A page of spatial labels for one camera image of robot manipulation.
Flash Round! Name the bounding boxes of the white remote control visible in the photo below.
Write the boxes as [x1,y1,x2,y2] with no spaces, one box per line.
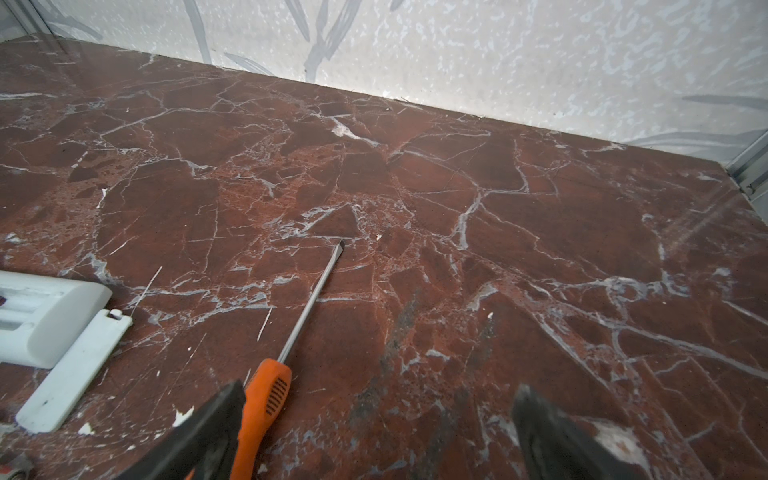
[1,271,112,369]

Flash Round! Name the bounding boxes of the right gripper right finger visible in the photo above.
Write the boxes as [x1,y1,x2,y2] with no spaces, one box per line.
[512,383,641,479]

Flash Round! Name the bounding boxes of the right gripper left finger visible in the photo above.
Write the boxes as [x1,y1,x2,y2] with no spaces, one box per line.
[118,380,246,479]

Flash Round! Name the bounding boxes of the orange handle screwdriver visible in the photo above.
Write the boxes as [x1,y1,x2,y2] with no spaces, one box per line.
[229,240,344,479]

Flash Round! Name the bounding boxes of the white battery cover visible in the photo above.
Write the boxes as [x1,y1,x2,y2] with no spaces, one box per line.
[15,309,133,434]

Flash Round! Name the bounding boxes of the black AAA battery upper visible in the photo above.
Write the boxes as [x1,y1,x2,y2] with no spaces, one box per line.
[1,454,34,480]

